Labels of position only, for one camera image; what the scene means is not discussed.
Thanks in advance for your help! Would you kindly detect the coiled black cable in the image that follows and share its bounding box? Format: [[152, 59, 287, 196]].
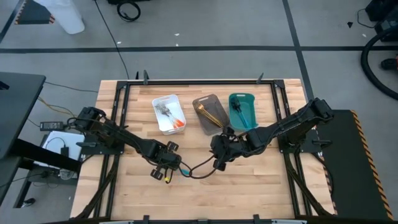
[[116, 1, 142, 22]]

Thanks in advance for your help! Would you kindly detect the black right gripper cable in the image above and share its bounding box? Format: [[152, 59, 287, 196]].
[[188, 154, 222, 180]]

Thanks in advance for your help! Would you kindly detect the black desk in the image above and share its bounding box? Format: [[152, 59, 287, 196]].
[[0, 72, 83, 208]]

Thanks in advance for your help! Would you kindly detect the white plastic bin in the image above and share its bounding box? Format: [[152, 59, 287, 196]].
[[151, 94, 187, 136]]

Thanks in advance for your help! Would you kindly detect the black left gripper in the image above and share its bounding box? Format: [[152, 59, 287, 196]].
[[150, 141, 182, 181]]

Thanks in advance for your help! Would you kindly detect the black metal cage frame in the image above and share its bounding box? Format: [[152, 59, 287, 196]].
[[70, 70, 336, 224]]

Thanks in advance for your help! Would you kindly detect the small hazard-striped black mat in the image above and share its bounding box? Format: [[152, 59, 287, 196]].
[[14, 0, 56, 26]]

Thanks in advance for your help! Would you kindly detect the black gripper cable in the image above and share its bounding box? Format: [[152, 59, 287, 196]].
[[188, 154, 222, 180], [164, 160, 191, 184]]

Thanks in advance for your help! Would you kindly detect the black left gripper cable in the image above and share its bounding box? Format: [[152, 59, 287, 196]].
[[164, 160, 191, 184]]

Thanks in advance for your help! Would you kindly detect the black floor cable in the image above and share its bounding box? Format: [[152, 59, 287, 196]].
[[93, 0, 131, 80]]

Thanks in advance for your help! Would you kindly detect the black equipment box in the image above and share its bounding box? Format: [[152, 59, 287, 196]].
[[365, 0, 398, 43]]

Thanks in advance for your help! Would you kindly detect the silver fork orange handle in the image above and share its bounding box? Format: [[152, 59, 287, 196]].
[[159, 105, 184, 127], [161, 107, 187, 125], [155, 105, 178, 128], [157, 104, 181, 128]]

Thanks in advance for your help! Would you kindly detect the thin black cable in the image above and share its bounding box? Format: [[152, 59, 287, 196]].
[[45, 81, 99, 93]]

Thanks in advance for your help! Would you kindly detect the black power adapter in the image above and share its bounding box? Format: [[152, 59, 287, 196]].
[[39, 121, 65, 131]]

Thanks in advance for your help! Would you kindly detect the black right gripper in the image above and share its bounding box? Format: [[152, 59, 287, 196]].
[[210, 126, 249, 171]]

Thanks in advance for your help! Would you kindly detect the white plastic bag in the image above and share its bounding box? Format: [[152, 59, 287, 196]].
[[33, 0, 85, 35]]

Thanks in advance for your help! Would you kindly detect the thick black hose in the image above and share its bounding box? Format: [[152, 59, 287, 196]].
[[360, 30, 398, 101]]

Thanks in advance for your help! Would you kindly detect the red and black tool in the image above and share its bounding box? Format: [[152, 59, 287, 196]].
[[381, 55, 398, 71]]

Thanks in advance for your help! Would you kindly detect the large hazard-edged black mat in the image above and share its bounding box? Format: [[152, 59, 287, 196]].
[[317, 109, 396, 222]]

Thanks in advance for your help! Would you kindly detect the teal plastic bin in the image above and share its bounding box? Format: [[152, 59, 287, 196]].
[[228, 92, 259, 131]]

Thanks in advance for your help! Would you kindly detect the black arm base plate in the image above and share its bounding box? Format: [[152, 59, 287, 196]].
[[277, 136, 333, 155], [76, 141, 124, 156]]

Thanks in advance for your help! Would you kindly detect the white flat box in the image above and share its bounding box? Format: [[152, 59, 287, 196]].
[[34, 130, 85, 169]]

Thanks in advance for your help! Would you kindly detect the yellow floor cable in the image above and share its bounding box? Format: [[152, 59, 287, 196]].
[[37, 96, 94, 118]]

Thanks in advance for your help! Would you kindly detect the grey translucent plastic bin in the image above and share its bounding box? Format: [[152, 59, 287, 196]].
[[192, 93, 231, 136]]

